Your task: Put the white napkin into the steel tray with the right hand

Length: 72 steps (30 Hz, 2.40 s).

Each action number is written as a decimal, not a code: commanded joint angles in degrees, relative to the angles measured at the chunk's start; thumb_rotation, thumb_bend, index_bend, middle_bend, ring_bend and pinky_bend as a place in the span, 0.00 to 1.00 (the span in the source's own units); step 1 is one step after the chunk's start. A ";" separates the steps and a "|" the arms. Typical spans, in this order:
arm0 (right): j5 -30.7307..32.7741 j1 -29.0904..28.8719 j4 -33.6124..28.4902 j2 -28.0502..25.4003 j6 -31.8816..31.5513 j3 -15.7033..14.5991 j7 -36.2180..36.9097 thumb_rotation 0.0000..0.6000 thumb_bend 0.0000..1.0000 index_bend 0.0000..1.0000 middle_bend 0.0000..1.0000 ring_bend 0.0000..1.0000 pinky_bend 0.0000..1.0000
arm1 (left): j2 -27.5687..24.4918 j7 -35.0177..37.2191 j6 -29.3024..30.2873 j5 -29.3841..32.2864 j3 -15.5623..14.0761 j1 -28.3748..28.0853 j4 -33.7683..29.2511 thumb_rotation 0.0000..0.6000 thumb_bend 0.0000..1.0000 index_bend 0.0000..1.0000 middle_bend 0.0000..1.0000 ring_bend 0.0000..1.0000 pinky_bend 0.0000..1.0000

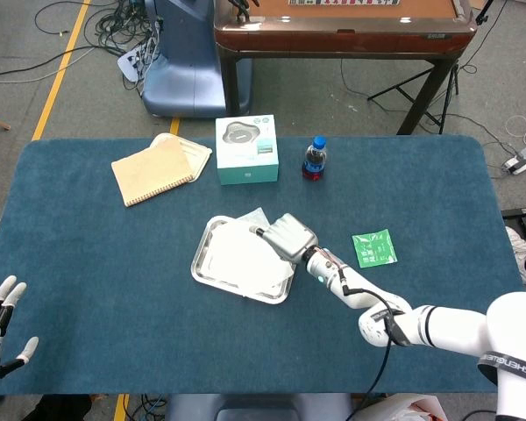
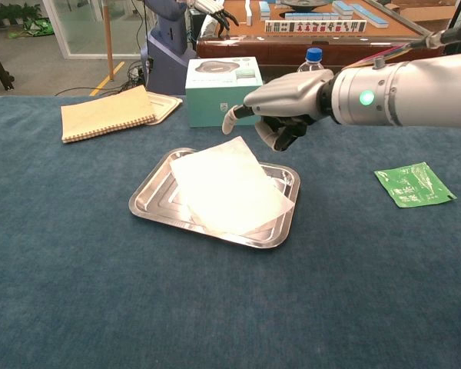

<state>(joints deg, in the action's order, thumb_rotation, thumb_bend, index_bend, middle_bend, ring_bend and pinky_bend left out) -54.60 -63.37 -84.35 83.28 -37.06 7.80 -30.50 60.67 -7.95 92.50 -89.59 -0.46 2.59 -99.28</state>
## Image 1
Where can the blue background robot body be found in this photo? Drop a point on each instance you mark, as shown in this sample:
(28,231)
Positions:
(188,66)

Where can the grey-blue own robot base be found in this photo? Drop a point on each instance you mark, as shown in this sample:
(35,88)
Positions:
(254,408)

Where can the teal product box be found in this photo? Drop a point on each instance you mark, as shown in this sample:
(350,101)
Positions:
(245,149)

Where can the black background robot hand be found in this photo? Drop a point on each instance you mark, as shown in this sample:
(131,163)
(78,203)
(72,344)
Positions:
(241,9)

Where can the cola bottle blue cap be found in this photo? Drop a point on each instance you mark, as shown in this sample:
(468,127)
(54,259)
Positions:
(314,162)

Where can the green sachet packet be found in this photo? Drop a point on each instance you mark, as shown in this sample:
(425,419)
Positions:
(374,249)

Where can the black tripod stand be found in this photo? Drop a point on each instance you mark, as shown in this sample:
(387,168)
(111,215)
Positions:
(404,90)

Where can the blue felt table cover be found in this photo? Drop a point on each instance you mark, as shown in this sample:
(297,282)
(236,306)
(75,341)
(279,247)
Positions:
(114,263)

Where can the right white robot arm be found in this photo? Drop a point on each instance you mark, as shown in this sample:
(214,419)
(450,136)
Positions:
(451,329)

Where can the white shoe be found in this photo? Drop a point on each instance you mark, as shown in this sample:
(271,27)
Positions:
(519,250)

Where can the white multi-socket strip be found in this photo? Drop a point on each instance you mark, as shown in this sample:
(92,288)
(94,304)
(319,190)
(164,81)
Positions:
(131,63)

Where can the brown mahjong table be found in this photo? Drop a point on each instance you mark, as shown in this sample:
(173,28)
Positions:
(342,41)

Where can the white power strip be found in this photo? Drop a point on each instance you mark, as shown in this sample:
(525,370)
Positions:
(523,159)

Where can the face-up mahjong tile row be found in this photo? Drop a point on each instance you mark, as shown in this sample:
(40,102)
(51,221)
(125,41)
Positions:
(342,2)

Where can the white plastic bag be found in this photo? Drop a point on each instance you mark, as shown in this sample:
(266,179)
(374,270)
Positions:
(407,410)

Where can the tan spiral notebook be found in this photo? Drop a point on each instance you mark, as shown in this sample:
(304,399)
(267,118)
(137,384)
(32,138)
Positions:
(151,175)

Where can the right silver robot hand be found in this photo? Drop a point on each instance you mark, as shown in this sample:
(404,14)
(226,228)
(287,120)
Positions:
(291,241)

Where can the silver metal tray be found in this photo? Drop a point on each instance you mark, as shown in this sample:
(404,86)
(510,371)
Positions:
(200,274)

